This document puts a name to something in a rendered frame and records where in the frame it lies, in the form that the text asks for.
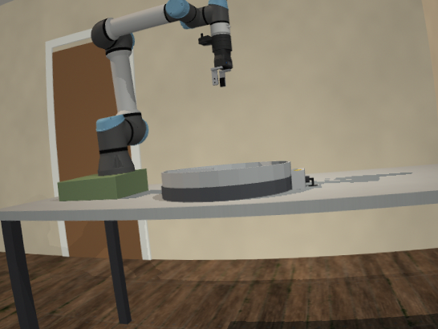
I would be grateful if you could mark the grey round turntable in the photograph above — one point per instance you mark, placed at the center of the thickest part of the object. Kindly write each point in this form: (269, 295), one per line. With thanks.
(227, 182)

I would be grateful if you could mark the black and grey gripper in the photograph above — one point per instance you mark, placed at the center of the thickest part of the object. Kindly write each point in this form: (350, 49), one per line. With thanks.
(222, 47)

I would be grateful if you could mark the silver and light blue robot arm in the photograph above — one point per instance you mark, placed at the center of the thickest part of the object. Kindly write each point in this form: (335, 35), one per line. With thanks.
(128, 126)

